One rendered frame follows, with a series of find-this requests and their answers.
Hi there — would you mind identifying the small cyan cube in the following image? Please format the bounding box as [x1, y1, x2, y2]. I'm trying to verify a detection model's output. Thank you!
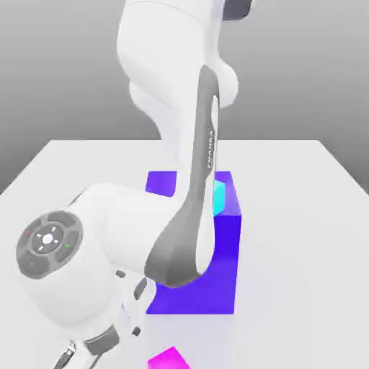
[212, 179, 226, 216]

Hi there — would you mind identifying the small magenta cube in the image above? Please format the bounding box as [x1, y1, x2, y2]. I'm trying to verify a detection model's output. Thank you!
[146, 345, 192, 369]

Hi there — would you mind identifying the large blue box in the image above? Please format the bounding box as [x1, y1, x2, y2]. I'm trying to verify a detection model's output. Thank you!
[145, 170, 242, 316]

